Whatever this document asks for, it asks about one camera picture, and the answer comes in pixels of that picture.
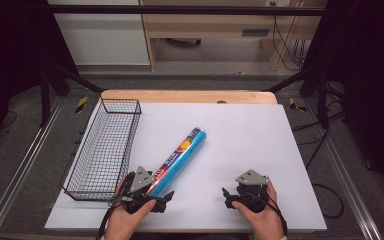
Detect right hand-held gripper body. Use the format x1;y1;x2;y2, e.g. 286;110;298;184
224;169;270;214

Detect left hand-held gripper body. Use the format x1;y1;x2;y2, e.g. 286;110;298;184
112;165;168;215

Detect blue chip tube can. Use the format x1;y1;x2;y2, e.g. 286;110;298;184
146;127;207;198

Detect person's right hand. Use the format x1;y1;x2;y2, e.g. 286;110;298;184
231;179;288;240

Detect white table mat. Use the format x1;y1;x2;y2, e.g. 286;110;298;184
44;101;328;233

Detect wooden table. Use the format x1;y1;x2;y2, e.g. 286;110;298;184
99;88;279;105

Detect black metal stand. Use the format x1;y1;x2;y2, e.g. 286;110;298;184
39;62;105;128
265;65;331;130

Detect white cabinet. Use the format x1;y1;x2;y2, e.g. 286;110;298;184
47;0;151;67

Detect light wooden desk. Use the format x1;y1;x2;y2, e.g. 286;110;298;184
139;0;328;72

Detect black curtain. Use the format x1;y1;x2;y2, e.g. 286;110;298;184
0;0;80;161
299;0;384;204

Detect right hand-held gripper cable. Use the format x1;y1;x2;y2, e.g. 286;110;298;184
243;190;289;237

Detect hand-held gripper cable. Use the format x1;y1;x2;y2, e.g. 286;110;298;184
95;196;124;240
243;190;289;237

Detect black wire basket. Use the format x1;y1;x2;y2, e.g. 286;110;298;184
61;97;143;202

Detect left hand-held gripper cable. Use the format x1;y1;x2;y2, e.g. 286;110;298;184
95;196;124;240

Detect yellow-handled tool left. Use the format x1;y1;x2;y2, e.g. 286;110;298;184
75;95;90;115

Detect yellow-handled tool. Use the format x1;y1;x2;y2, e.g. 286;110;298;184
75;95;90;115
287;97;308;113

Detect aluminium floor rail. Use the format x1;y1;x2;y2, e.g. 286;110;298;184
303;96;384;240
0;95;66;240

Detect yellow-handled tool right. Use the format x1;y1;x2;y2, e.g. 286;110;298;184
287;97;308;113

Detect thin black floor cable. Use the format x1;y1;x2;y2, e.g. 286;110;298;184
0;109;18;130

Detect black hanging cables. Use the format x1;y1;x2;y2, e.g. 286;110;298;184
271;2;308;72

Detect black horizontal frame bar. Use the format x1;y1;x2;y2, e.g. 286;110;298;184
48;4;327;17

